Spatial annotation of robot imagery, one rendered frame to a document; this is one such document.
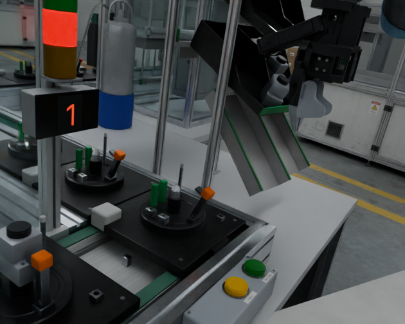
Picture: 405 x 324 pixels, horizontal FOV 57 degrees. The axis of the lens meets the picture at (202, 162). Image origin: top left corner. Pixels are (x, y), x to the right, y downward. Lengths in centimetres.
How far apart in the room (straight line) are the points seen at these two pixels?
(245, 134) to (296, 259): 35
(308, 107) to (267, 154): 41
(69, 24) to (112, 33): 100
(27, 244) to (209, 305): 29
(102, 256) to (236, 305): 29
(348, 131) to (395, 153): 57
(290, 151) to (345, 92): 368
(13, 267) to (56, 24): 35
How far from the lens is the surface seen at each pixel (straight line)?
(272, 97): 92
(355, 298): 94
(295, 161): 116
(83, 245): 80
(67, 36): 63
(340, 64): 63
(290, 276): 92
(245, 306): 65
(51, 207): 76
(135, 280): 74
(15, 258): 55
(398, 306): 98
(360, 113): 477
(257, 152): 102
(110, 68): 165
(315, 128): 500
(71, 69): 65
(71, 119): 66
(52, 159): 72
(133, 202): 87
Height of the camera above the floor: 139
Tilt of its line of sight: 22 degrees down
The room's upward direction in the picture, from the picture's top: 9 degrees clockwise
